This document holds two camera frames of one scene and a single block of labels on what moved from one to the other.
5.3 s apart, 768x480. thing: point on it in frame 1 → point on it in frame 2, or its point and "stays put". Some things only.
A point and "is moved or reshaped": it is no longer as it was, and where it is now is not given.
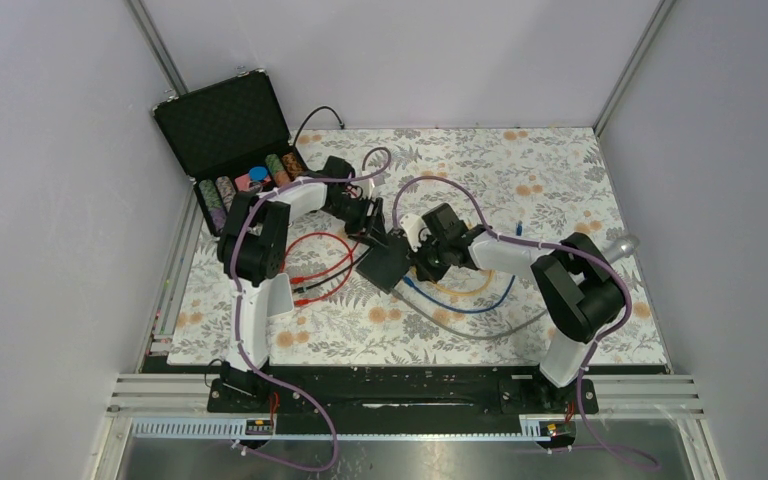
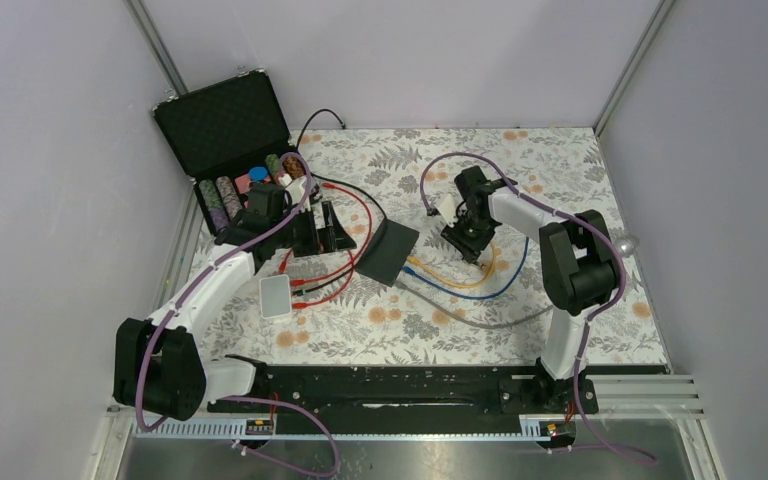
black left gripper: (376, 232) → (330, 238)
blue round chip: (258, 173) stays put
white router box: (279, 295) stays put
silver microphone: (621, 246) stays put
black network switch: (384, 264) stays put
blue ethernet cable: (409, 282) is moved or reshaped
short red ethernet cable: (304, 302) is moved or reshaped
